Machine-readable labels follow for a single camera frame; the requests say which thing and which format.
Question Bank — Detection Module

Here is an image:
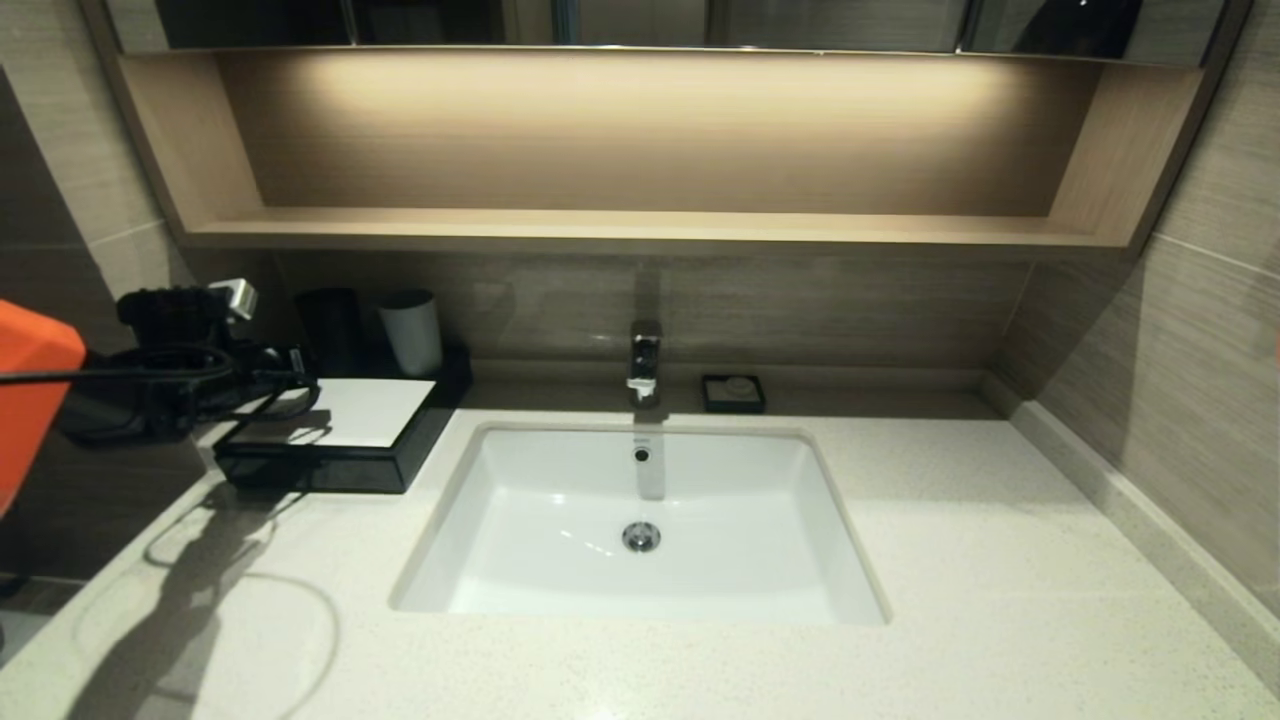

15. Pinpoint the black tumbler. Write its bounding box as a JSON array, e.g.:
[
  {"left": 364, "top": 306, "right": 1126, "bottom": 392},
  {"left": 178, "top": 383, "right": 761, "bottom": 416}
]
[{"left": 297, "top": 288, "right": 366, "bottom": 378}]

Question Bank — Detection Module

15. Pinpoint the black box drawer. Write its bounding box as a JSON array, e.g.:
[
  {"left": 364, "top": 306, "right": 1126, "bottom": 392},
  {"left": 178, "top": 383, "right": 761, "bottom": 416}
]
[{"left": 213, "top": 447, "right": 403, "bottom": 495}]

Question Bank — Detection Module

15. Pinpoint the black amenity box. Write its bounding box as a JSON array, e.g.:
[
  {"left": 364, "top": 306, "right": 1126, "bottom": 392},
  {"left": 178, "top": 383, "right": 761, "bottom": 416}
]
[{"left": 213, "top": 345, "right": 476, "bottom": 495}]

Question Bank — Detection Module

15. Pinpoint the pale grey tumbler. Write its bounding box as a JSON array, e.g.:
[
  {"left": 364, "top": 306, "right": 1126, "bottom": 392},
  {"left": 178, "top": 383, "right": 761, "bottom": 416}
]
[{"left": 378, "top": 289, "right": 444, "bottom": 378}]

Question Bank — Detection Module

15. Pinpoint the chrome basin faucet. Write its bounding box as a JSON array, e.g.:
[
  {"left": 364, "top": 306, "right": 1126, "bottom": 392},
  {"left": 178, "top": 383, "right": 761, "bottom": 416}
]
[{"left": 627, "top": 320, "right": 664, "bottom": 409}]

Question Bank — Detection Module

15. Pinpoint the black soap dish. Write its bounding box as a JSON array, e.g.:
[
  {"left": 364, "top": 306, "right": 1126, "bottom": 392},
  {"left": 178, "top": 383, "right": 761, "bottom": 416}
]
[{"left": 700, "top": 373, "right": 767, "bottom": 415}]

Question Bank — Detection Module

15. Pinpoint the white ceramic sink basin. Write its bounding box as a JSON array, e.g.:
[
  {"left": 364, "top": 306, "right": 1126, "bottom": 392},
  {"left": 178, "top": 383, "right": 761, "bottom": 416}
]
[{"left": 388, "top": 420, "right": 891, "bottom": 628}]

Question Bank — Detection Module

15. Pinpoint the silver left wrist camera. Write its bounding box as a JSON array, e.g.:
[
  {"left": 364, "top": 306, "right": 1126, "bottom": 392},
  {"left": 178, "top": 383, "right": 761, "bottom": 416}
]
[{"left": 210, "top": 279, "right": 259, "bottom": 322}]

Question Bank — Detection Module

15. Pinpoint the light wooden wall shelf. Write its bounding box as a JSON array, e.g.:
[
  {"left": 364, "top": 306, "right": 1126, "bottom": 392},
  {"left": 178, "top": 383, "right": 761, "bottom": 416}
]
[{"left": 80, "top": 0, "right": 1251, "bottom": 263}]

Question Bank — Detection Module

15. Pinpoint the mirrored wall cabinet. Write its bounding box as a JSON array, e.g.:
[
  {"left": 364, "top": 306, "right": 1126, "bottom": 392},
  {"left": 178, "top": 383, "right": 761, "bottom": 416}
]
[{"left": 105, "top": 0, "right": 1231, "bottom": 69}]

